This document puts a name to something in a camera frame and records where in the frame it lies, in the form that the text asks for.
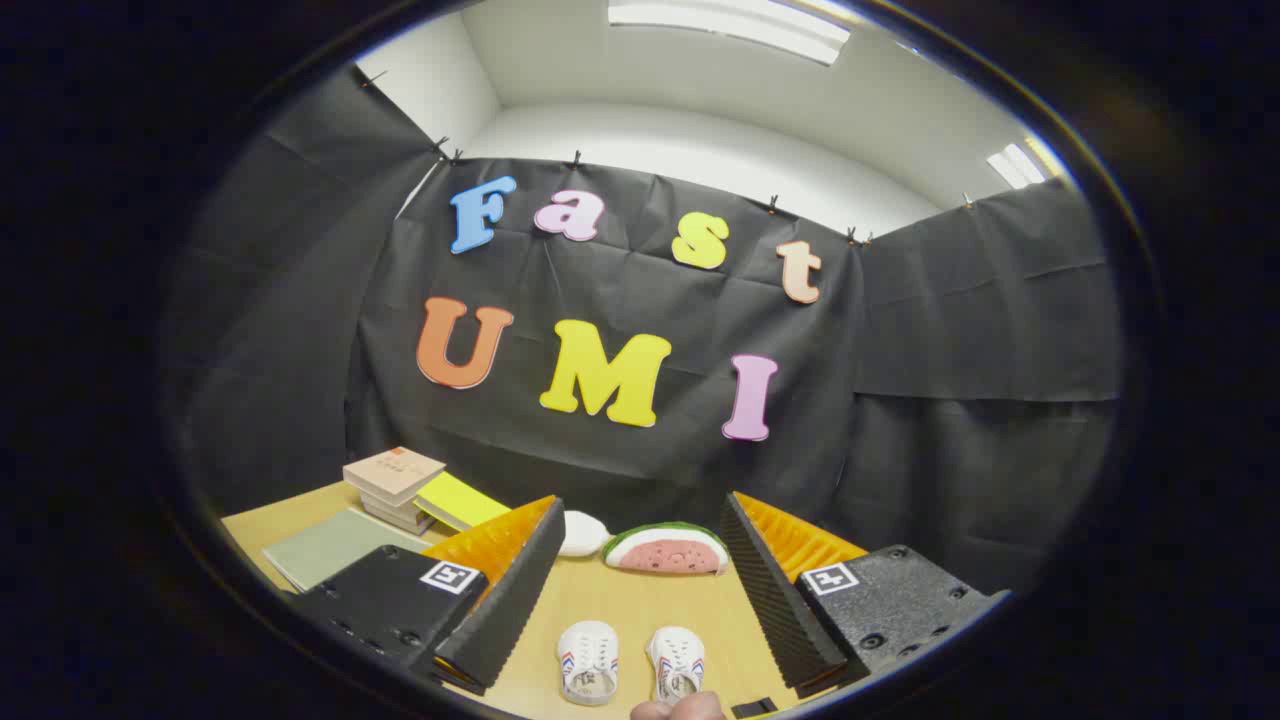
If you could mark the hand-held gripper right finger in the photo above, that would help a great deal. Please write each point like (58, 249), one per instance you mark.
(775, 600)

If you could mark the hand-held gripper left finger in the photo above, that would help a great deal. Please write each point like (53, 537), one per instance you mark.
(510, 610)

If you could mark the white canvas shoe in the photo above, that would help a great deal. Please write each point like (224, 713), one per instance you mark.
(588, 655)
(677, 660)

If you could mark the green fabric storage box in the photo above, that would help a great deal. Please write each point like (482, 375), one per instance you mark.
(335, 548)

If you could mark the white plush toy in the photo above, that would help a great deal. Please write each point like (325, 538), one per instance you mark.
(580, 532)

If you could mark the black table clamp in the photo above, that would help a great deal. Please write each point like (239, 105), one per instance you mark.
(752, 708)

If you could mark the yellow book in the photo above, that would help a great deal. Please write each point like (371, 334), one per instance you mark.
(458, 502)

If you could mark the watermelon slice plush toy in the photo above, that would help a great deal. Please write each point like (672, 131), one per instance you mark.
(665, 552)

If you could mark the pale paperback book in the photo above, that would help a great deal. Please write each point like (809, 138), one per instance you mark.
(400, 521)
(395, 508)

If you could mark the beige book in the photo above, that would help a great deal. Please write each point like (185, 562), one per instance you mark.
(392, 472)

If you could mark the small ceiling light panel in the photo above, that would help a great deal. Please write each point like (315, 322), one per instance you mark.
(1015, 165)

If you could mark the long ceiling light panel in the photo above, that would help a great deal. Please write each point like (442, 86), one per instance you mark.
(730, 25)

